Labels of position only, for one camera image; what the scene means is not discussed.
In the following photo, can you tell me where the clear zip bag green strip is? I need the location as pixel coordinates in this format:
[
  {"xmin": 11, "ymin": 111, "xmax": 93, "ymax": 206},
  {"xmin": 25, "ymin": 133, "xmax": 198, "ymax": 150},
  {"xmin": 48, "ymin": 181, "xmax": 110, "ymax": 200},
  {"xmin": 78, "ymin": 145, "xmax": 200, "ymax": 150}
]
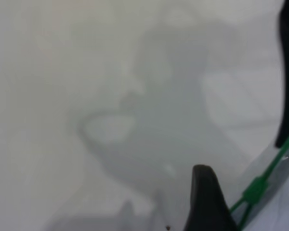
[{"xmin": 228, "ymin": 124, "xmax": 289, "ymax": 231}]

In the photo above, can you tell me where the clear green-zip plastic pouch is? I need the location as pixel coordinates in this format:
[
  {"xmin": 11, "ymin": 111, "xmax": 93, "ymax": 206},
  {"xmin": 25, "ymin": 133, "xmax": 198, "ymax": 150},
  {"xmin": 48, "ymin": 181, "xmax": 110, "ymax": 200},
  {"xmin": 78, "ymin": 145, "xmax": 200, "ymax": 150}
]
[{"xmin": 252, "ymin": 144, "xmax": 289, "ymax": 231}]

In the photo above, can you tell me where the green zipper slider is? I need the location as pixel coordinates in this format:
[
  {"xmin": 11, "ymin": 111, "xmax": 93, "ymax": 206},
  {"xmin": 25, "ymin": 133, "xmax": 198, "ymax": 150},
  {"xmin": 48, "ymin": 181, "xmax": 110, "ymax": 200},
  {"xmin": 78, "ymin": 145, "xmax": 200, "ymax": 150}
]
[{"xmin": 242, "ymin": 176, "xmax": 272, "ymax": 205}]

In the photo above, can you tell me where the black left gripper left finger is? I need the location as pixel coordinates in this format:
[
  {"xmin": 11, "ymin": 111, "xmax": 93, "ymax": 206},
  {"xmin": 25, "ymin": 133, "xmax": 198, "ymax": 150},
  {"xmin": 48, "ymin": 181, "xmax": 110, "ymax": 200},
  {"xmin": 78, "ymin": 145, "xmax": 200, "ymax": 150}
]
[{"xmin": 184, "ymin": 164, "xmax": 239, "ymax": 231}]

